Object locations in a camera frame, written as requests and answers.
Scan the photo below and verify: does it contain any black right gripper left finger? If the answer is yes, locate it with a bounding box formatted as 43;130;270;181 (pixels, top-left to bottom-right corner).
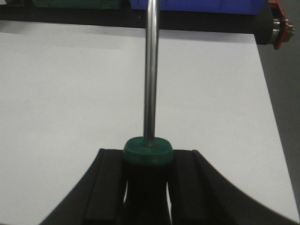
42;149;126;225

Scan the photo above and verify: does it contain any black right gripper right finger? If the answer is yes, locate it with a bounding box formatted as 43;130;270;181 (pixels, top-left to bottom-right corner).
169;150;295;225

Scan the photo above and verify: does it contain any green black screwdriver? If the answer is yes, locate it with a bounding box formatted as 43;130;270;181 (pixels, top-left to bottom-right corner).
123;0;174;225

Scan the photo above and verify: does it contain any black conveyor roller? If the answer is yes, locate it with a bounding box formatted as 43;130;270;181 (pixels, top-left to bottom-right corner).
254;16;274;45

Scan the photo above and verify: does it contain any blue plastic bin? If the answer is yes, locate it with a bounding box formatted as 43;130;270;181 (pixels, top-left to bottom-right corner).
128;0;265;15

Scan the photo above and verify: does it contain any green plastic crate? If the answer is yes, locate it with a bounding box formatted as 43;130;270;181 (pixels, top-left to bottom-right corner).
32;0;123;10

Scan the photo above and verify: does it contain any red table frame bracket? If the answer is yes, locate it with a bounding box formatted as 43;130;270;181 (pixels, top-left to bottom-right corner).
268;0;295;50

